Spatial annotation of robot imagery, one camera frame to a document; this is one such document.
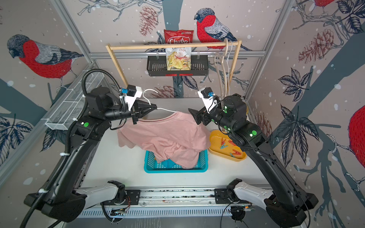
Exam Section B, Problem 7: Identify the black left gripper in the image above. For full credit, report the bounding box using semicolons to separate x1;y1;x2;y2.
103;99;156;125

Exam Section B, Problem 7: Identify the white hanger of pink shirt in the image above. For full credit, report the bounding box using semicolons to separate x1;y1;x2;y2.
142;88;177;113

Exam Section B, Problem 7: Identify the pink-grey t-shirt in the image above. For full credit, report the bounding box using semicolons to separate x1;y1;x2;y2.
117;112;211;169

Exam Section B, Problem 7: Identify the white wire hanger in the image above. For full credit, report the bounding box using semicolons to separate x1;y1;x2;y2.
223;39;233;97

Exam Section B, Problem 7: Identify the wooden ring hanger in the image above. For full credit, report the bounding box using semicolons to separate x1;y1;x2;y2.
214;38;227;99

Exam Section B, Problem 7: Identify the teal t-shirt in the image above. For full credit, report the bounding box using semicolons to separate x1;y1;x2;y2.
160;160;182;169

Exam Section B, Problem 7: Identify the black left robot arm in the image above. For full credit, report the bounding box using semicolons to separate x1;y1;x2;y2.
21;69;157;227

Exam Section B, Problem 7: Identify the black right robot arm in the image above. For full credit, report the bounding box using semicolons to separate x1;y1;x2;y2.
188;94;318;228

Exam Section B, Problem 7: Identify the yellow plastic tray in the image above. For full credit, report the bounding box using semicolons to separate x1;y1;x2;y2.
208;130;247;162

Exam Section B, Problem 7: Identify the teal plastic laundry basket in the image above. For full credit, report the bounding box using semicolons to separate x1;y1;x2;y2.
144;150;208;174

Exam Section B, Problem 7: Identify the red Chuba chips bag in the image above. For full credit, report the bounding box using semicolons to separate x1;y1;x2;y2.
164;29;194;71

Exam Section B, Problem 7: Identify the wooden clothes rack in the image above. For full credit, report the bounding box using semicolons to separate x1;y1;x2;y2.
106;39;242;97

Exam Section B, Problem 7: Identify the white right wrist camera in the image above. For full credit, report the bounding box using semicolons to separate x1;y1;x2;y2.
197;87;220;113

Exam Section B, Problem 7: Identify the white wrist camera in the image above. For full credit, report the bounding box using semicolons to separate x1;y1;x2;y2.
119;85;142;111
197;87;220;113

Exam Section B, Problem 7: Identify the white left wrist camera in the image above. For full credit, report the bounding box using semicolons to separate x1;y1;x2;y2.
119;85;142;111

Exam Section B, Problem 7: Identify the black wall basket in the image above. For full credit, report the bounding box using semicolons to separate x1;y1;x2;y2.
147;55;209;77

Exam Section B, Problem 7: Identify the white wire wall shelf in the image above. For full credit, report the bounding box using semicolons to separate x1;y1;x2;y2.
45;69;105;131

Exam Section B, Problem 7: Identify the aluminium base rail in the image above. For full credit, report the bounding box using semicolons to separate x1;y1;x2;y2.
58;185;297;220

